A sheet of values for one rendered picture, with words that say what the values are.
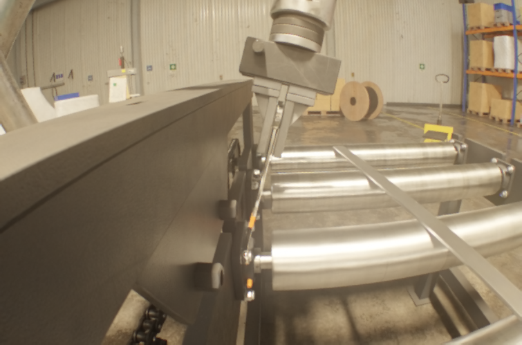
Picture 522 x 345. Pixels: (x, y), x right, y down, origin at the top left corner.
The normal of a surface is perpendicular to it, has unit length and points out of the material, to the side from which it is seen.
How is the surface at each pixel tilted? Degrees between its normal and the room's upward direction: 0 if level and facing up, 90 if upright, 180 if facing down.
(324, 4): 94
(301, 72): 84
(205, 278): 60
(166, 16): 90
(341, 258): 53
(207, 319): 0
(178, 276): 90
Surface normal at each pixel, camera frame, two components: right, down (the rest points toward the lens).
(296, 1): -0.34, 0.11
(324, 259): -0.04, -0.36
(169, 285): 1.00, -0.03
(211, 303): -0.04, -0.96
